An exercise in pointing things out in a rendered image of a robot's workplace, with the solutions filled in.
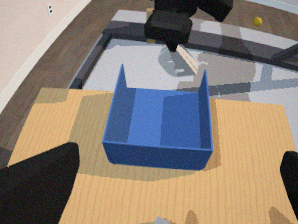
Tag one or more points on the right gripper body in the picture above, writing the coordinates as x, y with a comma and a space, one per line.
169, 25

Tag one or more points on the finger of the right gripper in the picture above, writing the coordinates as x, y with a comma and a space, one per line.
190, 12
171, 46

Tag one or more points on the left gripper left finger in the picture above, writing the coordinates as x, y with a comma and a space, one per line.
36, 190

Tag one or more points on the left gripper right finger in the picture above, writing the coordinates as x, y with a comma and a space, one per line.
289, 174

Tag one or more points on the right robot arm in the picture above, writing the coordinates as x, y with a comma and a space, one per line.
219, 9

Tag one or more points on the blue open tray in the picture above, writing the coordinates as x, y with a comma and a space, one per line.
158, 117

